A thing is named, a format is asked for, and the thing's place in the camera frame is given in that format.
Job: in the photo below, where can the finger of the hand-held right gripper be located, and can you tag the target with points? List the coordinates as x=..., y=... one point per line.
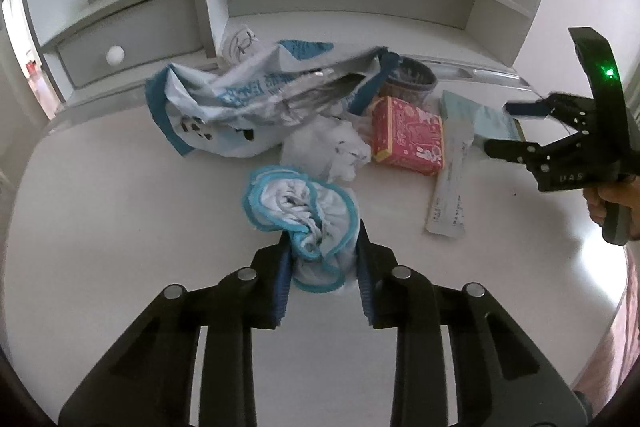
x=510, y=151
x=525, y=109

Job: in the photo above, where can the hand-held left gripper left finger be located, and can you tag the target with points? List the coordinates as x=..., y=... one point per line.
x=282, y=287

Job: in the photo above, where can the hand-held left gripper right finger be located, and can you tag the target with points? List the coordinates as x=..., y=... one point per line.
x=365, y=287

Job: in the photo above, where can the light blue packet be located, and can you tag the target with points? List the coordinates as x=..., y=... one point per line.
x=470, y=117

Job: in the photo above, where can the white cloth with blue trim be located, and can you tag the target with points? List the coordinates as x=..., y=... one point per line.
x=300, y=202

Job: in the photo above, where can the person's right hand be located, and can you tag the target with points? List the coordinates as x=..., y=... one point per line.
x=595, y=203

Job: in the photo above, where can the silver metal strip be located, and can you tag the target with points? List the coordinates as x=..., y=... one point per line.
x=480, y=74

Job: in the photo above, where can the long white paper wrapper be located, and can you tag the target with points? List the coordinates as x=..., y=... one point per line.
x=447, y=202

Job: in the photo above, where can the orange and pink box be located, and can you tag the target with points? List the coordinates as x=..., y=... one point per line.
x=405, y=132

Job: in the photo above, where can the dark patterned paper cup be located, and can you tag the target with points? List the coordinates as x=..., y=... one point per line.
x=410, y=82

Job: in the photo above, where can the crumpled white plastic bag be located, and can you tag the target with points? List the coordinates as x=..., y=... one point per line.
x=320, y=147

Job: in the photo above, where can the large blue and white bag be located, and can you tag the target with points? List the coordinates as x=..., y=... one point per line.
x=240, y=97

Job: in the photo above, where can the white paper with round logo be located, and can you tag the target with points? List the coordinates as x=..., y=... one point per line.
x=240, y=44

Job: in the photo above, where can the grey drawer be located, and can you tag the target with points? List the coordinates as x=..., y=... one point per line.
x=150, y=37

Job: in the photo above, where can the white round drawer knob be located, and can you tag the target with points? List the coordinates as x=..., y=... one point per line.
x=115, y=55

